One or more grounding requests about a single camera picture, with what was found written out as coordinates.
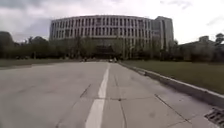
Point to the row of trees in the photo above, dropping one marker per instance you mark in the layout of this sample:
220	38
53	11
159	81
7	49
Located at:
50	48

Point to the concrete kerb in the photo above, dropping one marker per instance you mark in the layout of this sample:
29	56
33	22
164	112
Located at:
180	86

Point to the white painted line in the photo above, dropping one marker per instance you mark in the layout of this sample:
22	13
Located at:
98	103

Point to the grass strip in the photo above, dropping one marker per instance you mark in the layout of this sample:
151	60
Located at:
30	62

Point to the grey concrete road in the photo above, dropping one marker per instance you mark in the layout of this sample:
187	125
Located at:
50	96

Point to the low building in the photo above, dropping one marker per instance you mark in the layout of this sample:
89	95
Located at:
200	48

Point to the metal drain grate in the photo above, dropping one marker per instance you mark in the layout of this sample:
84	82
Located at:
216	116

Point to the vehicle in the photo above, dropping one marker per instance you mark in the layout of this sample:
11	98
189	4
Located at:
112	60

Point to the grass lawn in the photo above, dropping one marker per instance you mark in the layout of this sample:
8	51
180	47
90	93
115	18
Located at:
190	71

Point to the large pale multistorey building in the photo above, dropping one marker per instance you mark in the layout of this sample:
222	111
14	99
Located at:
110	31

